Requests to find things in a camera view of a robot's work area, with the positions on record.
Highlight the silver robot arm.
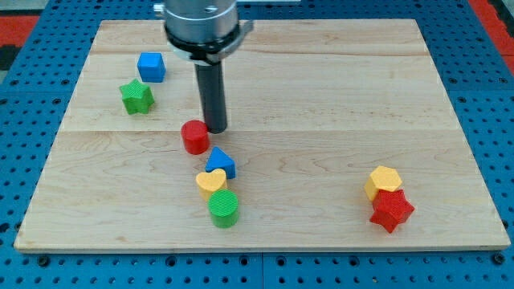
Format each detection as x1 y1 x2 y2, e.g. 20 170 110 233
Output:
153 0 254 66

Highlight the blue cube block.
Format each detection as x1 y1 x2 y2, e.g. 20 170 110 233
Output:
137 52 166 83

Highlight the blue triangle block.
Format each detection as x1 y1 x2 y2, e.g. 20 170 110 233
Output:
205 147 236 179

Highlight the yellow heart block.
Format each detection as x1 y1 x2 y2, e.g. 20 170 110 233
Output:
195 169 228 201

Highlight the red cylinder block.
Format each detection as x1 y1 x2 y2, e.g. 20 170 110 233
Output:
181 120 210 155

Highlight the green cylinder block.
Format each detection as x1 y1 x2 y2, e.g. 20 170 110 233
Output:
207 189 239 228

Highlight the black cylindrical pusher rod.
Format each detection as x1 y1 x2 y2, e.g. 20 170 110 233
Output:
194 63 227 134

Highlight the light wooden board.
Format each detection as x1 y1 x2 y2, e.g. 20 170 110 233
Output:
14 19 510 254

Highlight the green star block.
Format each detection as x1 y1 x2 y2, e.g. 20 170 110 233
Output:
119 79 154 115

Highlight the yellow hexagon block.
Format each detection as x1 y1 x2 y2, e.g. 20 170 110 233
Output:
364 165 402 201

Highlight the red star block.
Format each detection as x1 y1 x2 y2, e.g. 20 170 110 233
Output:
369 189 415 233

